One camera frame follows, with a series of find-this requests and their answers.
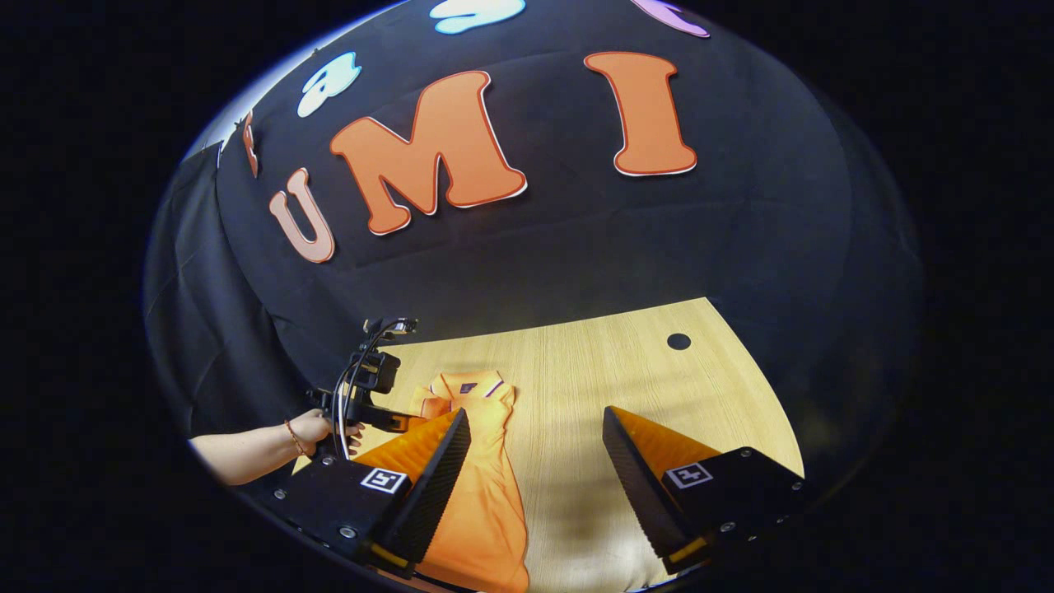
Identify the orange T-shirt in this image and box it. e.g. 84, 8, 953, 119
409, 371, 530, 593

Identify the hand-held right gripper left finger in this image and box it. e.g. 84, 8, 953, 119
272, 408, 472, 577

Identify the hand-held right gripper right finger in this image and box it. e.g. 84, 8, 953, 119
601, 405, 808, 575

